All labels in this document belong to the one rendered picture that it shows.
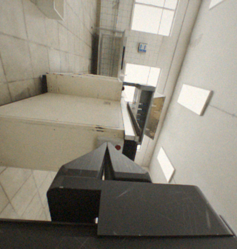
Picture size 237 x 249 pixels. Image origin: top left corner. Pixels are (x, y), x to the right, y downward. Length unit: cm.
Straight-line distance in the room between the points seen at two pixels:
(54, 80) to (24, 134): 74
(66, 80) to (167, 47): 396
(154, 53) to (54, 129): 430
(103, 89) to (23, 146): 82
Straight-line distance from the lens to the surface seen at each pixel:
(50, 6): 153
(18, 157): 90
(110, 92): 124
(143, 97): 137
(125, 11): 472
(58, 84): 136
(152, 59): 462
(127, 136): 58
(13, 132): 81
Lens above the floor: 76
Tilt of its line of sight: 4 degrees up
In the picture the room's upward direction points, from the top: 96 degrees clockwise
